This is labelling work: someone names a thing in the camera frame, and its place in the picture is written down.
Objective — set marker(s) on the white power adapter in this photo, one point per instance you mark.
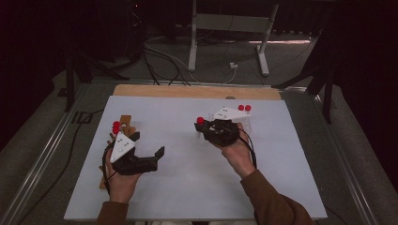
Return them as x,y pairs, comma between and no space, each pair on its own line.
233,65

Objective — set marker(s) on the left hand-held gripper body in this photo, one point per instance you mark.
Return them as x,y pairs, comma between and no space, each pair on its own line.
134,165

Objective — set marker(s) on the white metal stand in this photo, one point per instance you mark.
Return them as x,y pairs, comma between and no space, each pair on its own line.
230,22

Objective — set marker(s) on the person's left hand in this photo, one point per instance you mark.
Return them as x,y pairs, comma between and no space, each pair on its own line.
120,187

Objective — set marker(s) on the person's right hand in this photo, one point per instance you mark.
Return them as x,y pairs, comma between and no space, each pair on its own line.
239,156

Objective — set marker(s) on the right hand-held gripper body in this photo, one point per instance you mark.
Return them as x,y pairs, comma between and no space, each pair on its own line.
222,132

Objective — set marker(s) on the red-capped clear test tube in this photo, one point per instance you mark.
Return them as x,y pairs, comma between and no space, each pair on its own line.
247,108
241,107
115,130
116,124
200,120

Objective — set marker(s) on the aluminium floor rail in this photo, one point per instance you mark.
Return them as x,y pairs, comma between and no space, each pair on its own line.
350,175
40,165

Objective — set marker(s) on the black tripod stand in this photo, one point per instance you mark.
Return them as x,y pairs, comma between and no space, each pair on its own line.
69,84
328,100

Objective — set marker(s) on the wooden test tube rack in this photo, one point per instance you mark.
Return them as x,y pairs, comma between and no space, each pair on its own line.
125,119

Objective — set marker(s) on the white table sheet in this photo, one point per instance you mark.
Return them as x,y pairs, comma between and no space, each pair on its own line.
187,175

